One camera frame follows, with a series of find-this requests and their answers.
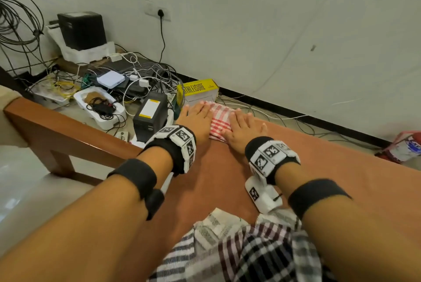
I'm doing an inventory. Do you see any black left forearm band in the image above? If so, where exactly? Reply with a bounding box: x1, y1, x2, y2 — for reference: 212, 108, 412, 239
107, 159, 165, 221

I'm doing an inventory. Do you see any black right forearm band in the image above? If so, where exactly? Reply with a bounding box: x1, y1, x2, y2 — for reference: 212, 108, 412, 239
288, 178, 352, 220

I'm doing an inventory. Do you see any white flat router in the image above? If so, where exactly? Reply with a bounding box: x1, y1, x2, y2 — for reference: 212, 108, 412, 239
97, 70, 126, 89

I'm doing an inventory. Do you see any black cube device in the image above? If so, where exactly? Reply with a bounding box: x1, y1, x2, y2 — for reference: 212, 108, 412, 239
57, 11, 108, 51

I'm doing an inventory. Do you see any person's left forearm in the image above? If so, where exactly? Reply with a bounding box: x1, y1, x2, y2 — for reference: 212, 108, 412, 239
0, 146, 175, 282

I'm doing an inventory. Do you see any white marker left wrist tracker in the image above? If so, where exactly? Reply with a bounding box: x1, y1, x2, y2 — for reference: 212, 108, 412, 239
142, 125, 197, 174

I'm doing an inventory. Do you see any red white checked cloth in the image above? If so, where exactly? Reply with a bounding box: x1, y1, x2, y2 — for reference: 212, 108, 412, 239
203, 101, 236, 143

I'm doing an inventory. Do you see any black network switch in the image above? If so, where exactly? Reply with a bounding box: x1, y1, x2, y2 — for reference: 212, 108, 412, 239
88, 57, 152, 99

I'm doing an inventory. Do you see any white foam tray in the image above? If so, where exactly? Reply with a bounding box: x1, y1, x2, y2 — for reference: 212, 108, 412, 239
73, 86, 127, 130

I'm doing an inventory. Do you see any white foam packing block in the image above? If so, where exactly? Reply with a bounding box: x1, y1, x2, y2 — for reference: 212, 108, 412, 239
45, 24, 116, 65

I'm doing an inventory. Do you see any person's right forearm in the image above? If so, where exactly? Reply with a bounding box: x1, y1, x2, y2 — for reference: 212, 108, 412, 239
275, 161, 421, 282

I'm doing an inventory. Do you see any brown wooden table frame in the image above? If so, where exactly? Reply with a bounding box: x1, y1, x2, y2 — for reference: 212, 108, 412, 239
3, 96, 143, 187

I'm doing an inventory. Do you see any white marker wrist tracker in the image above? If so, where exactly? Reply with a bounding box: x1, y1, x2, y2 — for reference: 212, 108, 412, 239
244, 136, 301, 215
142, 125, 197, 174

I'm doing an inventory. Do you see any white marker right wrist tracker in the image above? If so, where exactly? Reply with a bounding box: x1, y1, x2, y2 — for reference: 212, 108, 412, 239
244, 136, 301, 215

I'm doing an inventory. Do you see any person's left hand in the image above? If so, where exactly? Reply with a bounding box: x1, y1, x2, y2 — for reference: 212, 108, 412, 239
176, 101, 214, 146

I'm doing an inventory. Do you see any tangle of white cables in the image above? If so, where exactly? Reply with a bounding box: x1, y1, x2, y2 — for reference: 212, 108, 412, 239
75, 51, 185, 112

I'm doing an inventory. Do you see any red fire extinguisher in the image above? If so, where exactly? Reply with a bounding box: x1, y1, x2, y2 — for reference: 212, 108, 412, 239
375, 131, 421, 165

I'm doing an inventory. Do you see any beige cushion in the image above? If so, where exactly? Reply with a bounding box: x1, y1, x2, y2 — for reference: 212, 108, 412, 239
0, 85, 29, 148

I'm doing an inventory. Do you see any person's right hand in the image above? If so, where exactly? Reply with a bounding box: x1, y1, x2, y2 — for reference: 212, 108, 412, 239
222, 109, 268, 154

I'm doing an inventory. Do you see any yellow and white cardboard box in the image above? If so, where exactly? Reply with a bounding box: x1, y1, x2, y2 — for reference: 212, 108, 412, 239
177, 78, 219, 106

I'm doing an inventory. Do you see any white grey striped folded cloth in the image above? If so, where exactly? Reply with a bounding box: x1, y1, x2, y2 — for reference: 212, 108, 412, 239
193, 207, 251, 251

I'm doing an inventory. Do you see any black plug with cable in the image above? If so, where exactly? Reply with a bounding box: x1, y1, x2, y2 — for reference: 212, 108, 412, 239
157, 9, 166, 64

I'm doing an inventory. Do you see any black box device yellow label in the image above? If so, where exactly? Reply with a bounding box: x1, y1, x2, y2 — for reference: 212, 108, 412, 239
132, 92, 169, 143

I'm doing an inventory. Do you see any coil of black cables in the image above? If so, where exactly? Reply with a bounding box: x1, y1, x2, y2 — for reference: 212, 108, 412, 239
0, 0, 45, 76

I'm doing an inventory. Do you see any white wall socket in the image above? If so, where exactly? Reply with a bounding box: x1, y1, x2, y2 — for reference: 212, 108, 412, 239
144, 1, 172, 22

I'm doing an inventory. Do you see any black power adapter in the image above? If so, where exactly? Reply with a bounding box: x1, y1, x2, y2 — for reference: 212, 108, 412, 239
86, 97, 116, 116

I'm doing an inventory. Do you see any clear tray with yellow cables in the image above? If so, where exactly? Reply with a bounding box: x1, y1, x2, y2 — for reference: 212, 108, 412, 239
28, 77, 81, 108

